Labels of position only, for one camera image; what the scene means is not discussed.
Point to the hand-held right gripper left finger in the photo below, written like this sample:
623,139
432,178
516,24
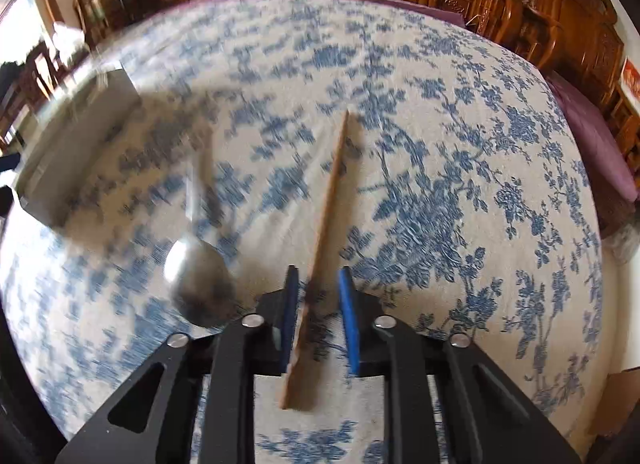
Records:
291,324

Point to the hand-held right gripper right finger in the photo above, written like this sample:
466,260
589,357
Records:
350,324

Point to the brown wooden chopstick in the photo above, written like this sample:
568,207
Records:
325,224

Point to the grey utensil container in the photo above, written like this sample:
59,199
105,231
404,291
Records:
75,143

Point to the metal spoon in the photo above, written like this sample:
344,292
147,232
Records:
197,279

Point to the blue floral tablecloth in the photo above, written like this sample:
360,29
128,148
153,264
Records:
425,93

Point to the dark wooden chair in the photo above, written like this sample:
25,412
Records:
30,78

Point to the white plastic bag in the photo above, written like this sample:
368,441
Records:
67,36

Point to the red box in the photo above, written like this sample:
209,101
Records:
631,76

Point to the carved wooden armchair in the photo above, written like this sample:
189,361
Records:
570,13

